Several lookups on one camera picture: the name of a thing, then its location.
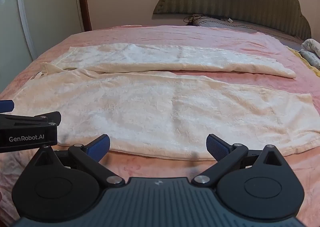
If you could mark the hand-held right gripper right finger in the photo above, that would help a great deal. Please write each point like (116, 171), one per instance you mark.
(216, 145)

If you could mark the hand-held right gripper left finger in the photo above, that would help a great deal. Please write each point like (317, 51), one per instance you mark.
(100, 145)

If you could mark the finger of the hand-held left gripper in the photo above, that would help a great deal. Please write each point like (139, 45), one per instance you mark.
(30, 119)
(6, 106)

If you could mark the cream white towel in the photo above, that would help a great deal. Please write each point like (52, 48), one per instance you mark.
(150, 106)

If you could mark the flower print wardrobe door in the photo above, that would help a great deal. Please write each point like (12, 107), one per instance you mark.
(50, 16)

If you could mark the pink bed blanket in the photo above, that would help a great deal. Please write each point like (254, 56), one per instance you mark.
(150, 35)

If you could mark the yellow cloth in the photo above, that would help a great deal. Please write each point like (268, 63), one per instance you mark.
(311, 70)

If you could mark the grey pillow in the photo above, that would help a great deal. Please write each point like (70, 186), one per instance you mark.
(250, 26)

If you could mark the white printed folded cloth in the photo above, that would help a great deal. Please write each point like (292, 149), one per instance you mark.
(312, 49)

